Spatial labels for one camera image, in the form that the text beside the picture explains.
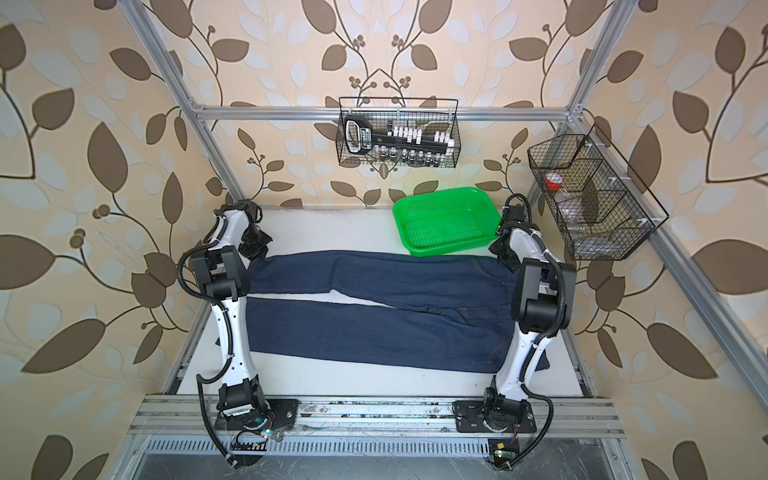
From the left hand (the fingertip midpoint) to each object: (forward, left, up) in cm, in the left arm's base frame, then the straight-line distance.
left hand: (267, 251), depth 106 cm
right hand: (-4, -83, +5) cm, 83 cm away
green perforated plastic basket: (+17, -66, 0) cm, 69 cm away
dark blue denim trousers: (-22, -53, 0) cm, 58 cm away
